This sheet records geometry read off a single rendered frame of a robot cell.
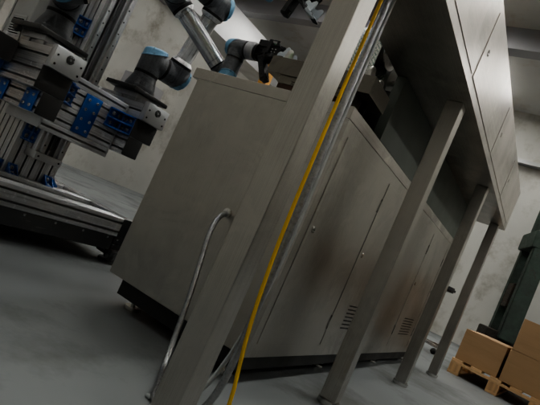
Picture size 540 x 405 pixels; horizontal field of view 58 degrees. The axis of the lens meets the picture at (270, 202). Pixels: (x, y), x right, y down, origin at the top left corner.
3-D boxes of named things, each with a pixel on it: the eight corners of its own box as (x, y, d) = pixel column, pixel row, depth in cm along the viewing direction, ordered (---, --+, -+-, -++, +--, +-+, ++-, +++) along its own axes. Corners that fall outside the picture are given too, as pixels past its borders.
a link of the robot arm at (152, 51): (130, 66, 239) (142, 42, 239) (153, 79, 248) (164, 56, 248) (141, 67, 230) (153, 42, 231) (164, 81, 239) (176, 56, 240)
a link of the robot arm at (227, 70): (228, 88, 213) (239, 66, 214) (235, 84, 202) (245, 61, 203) (212, 79, 211) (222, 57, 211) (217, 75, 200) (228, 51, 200)
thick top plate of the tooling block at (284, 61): (286, 90, 184) (292, 76, 184) (382, 115, 163) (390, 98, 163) (266, 70, 170) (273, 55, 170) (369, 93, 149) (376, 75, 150)
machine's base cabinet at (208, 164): (338, 324, 387) (381, 225, 391) (415, 364, 353) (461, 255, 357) (96, 296, 172) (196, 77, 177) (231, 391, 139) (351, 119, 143)
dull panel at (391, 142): (457, 248, 359) (469, 218, 360) (462, 250, 357) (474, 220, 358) (370, 137, 169) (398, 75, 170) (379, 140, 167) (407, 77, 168)
